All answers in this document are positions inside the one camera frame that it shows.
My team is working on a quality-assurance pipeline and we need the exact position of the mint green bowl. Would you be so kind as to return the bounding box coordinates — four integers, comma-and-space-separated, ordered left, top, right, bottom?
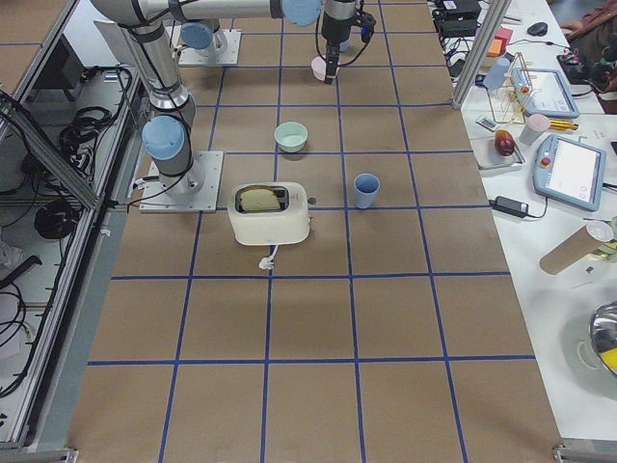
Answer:
274, 122, 309, 153

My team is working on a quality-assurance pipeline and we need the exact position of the orange foam block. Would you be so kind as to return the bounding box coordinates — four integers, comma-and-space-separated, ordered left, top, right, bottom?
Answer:
486, 38, 505, 58

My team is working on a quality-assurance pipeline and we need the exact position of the light blue cup on desk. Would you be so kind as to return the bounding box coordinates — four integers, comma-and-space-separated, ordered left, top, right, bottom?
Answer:
483, 58, 510, 91

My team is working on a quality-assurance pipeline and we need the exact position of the toast slice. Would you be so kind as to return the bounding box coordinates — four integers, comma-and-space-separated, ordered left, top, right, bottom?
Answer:
239, 188, 281, 212

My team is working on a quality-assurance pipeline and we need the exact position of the pink foam block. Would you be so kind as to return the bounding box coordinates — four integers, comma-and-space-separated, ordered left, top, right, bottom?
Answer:
495, 27, 513, 45

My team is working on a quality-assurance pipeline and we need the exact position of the white toaster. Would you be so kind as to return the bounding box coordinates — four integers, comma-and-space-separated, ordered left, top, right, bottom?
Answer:
228, 182, 310, 246

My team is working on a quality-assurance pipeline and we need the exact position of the grey tray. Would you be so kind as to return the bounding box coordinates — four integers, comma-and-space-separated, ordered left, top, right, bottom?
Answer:
471, 138, 526, 172

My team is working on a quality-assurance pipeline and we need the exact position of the red apple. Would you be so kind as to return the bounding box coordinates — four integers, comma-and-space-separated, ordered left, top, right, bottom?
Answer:
494, 129, 516, 156

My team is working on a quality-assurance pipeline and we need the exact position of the black computer mouse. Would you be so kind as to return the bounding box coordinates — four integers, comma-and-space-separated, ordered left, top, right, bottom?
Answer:
526, 21, 549, 37

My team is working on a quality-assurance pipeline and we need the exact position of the far teach pendant tablet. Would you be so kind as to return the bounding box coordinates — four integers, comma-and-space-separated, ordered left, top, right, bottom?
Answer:
511, 68, 579, 120

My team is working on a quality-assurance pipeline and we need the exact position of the teach pendant tablet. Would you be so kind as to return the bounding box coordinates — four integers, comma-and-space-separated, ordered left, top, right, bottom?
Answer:
532, 135, 606, 211
511, 68, 579, 120

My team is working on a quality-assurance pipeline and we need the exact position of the black power adapter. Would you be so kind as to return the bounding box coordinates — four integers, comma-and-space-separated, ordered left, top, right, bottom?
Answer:
489, 196, 528, 218

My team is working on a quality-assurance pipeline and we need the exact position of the near teach pendant tablet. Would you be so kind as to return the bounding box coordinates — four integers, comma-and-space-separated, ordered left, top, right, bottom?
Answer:
532, 135, 606, 211

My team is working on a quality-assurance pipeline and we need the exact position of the cardboard tube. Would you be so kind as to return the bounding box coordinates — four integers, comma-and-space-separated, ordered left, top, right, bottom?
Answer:
539, 221, 614, 275

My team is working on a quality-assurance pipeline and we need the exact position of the steel bowl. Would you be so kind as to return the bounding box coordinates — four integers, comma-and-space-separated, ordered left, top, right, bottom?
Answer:
577, 302, 616, 377

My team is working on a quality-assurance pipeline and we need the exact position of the aluminium frame post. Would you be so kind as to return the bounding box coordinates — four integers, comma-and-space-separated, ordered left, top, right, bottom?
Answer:
452, 0, 511, 110

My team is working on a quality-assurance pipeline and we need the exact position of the gold wire rack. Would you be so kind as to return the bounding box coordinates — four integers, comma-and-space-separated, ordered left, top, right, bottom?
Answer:
488, 52, 534, 125

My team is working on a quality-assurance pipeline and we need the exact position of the white toaster cable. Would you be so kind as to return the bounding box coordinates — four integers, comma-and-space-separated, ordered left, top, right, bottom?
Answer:
258, 244, 281, 271

